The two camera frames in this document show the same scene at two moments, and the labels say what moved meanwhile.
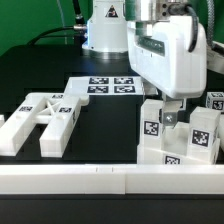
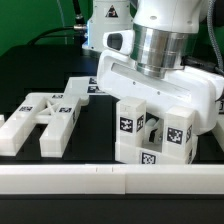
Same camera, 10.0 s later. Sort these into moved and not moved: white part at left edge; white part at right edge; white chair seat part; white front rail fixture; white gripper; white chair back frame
Moved: white chair seat part; white gripper
Not moved: white front rail fixture; white part at right edge; white part at left edge; white chair back frame
